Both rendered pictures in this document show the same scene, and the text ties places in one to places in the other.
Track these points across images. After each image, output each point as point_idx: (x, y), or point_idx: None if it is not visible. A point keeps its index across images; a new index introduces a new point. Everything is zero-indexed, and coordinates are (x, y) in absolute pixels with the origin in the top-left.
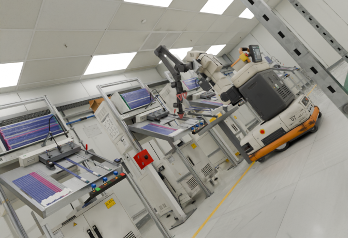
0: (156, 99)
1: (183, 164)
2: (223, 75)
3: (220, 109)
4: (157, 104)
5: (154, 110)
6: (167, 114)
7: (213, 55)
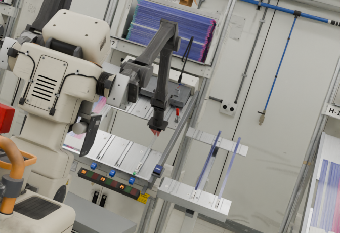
0: (206, 61)
1: (79, 191)
2: (43, 141)
3: (212, 215)
4: (202, 71)
5: None
6: (173, 103)
7: (76, 72)
